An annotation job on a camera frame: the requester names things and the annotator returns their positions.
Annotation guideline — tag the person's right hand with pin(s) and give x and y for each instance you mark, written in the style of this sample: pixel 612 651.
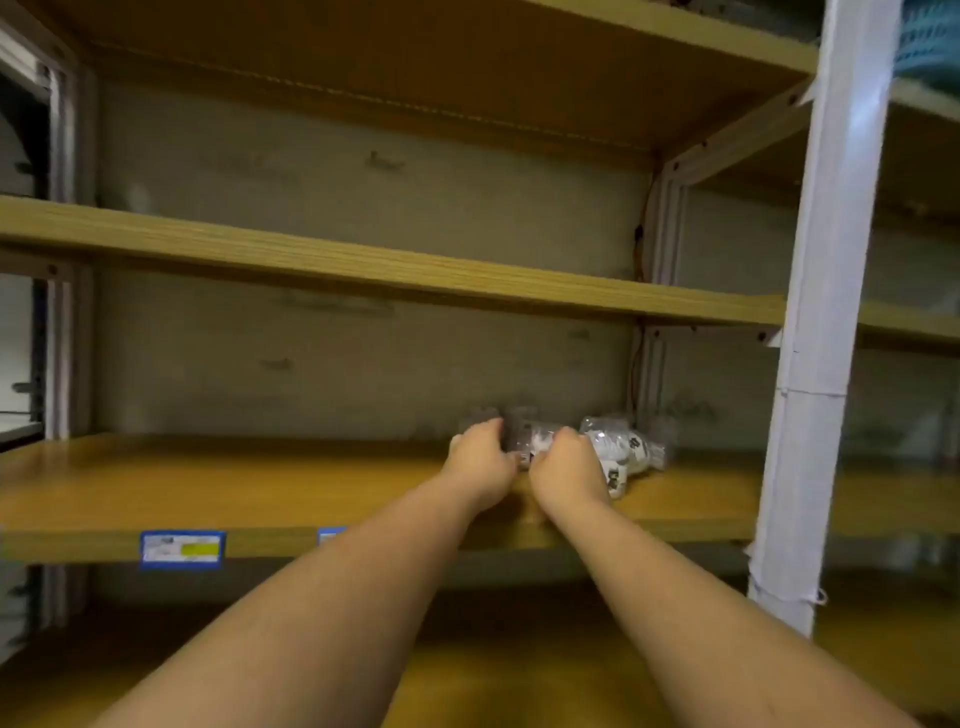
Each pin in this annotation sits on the person's right hand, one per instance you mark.
pixel 570 476

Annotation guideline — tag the person's left hand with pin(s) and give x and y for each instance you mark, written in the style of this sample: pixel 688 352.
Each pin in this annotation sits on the person's left hand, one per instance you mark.
pixel 480 469

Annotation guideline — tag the wooden shelf with blue labels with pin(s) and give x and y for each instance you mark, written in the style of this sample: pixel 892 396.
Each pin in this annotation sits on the wooden shelf with blue labels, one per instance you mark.
pixel 225 487

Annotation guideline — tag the person's left forearm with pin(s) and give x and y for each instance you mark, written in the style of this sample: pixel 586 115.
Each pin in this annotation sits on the person's left forearm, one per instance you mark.
pixel 300 615

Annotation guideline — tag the person's right forearm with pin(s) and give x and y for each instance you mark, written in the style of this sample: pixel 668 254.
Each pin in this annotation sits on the person's right forearm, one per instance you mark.
pixel 712 645

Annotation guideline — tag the blue framed price label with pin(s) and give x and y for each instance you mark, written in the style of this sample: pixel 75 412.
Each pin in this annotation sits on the blue framed price label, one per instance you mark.
pixel 182 549
pixel 330 535

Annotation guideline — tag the white metal shelf bracket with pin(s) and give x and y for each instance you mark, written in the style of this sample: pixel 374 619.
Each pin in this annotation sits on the white metal shelf bracket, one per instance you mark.
pixel 735 127
pixel 37 264
pixel 769 336

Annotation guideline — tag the white slotted rack rail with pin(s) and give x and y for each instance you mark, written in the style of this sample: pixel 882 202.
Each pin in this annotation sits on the white slotted rack rail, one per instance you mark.
pixel 670 232
pixel 64 337

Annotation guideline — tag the white metal upright post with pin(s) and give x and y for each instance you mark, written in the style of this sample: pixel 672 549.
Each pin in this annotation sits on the white metal upright post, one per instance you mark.
pixel 825 300

